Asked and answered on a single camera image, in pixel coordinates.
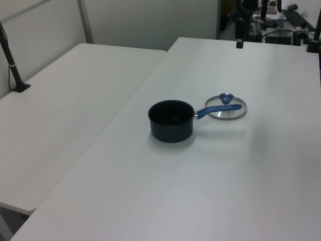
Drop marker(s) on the black camera pole with base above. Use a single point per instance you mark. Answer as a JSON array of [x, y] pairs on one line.
[[11, 67]]

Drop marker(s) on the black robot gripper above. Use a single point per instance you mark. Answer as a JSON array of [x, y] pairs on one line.
[[240, 28]]

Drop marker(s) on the glass lid with blue knob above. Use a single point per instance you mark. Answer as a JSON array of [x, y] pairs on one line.
[[226, 98]]

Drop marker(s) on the black clamped camera pole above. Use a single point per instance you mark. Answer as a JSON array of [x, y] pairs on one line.
[[316, 30]]

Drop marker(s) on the black computer box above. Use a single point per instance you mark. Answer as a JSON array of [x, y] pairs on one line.
[[279, 37]]

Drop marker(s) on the black computer keyboard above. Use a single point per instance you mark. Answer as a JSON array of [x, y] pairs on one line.
[[297, 17]]

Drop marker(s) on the black monitor stand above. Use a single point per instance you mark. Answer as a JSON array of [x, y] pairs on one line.
[[263, 11]]

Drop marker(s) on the dark computer mouse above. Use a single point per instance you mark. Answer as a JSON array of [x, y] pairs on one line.
[[291, 7]]

